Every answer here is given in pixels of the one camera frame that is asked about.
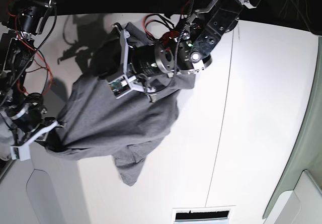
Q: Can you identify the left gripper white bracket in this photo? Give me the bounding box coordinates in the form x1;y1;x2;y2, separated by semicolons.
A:
91;23;158;102

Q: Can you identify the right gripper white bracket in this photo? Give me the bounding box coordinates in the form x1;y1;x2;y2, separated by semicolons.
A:
10;117;65;154

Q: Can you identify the grey t-shirt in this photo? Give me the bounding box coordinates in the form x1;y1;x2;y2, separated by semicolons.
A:
44;22;196;187

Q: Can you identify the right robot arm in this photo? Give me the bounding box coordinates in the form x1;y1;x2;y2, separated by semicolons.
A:
1;0;61;161

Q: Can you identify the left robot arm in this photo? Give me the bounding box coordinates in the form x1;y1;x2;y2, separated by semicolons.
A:
91;0;261;102

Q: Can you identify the grey clothes pile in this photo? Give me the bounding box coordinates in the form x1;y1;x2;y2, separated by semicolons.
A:
0;111;16;161

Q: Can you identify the black slotted table vent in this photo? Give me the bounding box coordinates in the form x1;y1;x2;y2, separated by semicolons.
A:
172;205;235;224

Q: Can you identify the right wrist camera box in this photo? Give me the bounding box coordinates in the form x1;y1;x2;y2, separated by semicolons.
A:
10;144;31;161

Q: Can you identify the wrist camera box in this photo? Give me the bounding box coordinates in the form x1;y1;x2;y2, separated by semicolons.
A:
10;144;31;161
108;75;136;99

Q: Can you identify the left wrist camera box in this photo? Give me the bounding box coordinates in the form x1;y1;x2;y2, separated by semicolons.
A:
108;75;136;99

